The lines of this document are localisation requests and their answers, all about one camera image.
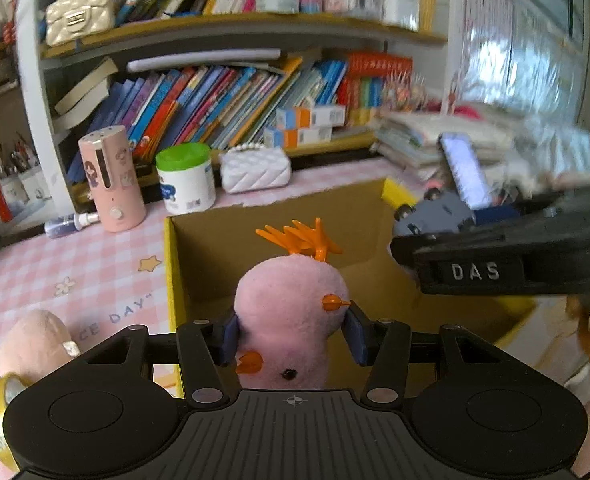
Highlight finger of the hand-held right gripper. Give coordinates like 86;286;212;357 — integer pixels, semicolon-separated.
474;199;566;227
391;232;526;273

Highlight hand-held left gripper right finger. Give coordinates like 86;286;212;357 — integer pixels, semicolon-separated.
342;300;502;409

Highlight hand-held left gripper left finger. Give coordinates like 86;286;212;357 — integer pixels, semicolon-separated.
81;314;242;409

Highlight grey-blue toy camera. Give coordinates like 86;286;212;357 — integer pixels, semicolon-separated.
392;194;478;239

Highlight pink plush chick toy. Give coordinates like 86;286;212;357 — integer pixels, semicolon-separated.
234;217;352;391

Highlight cardboard box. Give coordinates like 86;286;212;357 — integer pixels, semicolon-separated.
164;177;540;402

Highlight smartphone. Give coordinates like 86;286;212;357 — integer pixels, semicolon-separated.
439;131;494;209

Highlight stack of paper booklets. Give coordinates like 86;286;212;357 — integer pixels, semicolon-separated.
372;110;522;182

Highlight colourful sparkly ornament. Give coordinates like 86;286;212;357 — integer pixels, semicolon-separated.
384;71;429;112

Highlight pink checked tablecloth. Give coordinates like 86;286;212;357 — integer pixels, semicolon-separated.
0;157;476;461

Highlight white canister green lid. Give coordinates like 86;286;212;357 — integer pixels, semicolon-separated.
155;142;218;214

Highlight white quilted purse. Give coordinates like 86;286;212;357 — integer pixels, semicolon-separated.
220;142;294;195

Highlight red boxed book set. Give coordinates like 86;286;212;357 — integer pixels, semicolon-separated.
337;51;416;111

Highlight orange and white box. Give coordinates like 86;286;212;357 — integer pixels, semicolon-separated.
263;125;334;150
276;105;347;130

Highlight small blue spray bottle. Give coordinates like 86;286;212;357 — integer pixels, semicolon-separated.
45;211;100;240

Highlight pink cylindrical humidifier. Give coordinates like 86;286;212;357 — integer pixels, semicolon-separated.
78;125;148;234

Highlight white pen holder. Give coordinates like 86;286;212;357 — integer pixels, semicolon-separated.
381;0;421;31

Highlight row of colourful books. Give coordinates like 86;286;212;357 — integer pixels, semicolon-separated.
67;57;350;187

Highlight white pencil cups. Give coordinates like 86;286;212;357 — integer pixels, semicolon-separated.
0;135;44;221

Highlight thick paperback book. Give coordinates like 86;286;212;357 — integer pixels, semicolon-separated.
54;57;121;115
51;104;102;132

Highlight white paper roll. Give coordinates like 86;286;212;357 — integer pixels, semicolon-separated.
126;49;282;74

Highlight white wooden bookshelf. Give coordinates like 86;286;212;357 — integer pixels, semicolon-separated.
15;0;450;217

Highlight cream quilted purse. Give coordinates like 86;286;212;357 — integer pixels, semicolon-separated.
45;0;116;47

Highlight wall chart poster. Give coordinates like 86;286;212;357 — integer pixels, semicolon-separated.
462;0;590;122

